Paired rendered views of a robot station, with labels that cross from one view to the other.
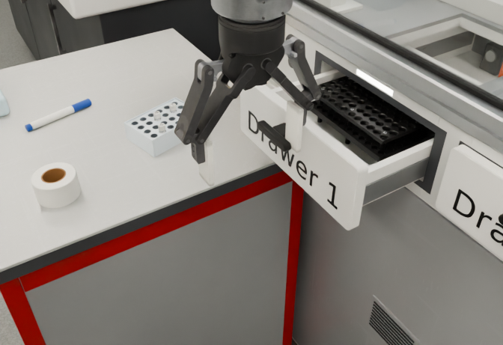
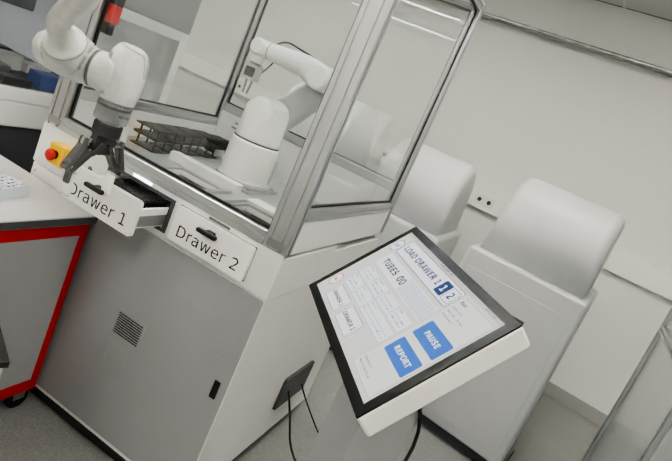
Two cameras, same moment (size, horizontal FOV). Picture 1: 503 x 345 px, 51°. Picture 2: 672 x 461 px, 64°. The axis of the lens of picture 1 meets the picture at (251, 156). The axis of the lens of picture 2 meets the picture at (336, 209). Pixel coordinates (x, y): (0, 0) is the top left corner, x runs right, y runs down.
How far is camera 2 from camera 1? 1.03 m
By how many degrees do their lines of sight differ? 44
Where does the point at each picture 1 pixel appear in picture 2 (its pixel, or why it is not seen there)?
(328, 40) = not seen: hidden behind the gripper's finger
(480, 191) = (188, 224)
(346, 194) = (131, 216)
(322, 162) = (119, 202)
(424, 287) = (154, 289)
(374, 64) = (144, 170)
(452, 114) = (180, 192)
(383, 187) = (145, 221)
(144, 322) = not seen: outside the picture
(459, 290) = (173, 282)
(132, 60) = not seen: outside the picture
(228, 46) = (98, 132)
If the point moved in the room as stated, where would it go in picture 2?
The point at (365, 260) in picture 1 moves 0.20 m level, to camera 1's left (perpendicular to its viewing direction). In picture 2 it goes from (118, 286) to (52, 278)
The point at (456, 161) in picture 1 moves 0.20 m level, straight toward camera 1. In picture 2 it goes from (180, 211) to (169, 231)
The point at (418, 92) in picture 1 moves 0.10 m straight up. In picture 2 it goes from (165, 183) to (176, 153)
